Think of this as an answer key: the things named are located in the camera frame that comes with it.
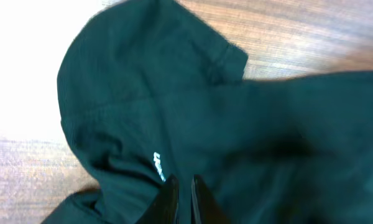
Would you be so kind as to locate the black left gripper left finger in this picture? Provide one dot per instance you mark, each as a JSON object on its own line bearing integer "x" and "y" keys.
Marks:
{"x": 164, "y": 208}

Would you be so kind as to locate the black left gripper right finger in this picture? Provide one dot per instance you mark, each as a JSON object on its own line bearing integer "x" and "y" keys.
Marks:
{"x": 204, "y": 207}

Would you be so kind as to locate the black polo shirt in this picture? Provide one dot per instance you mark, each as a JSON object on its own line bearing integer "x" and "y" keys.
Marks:
{"x": 147, "y": 90}

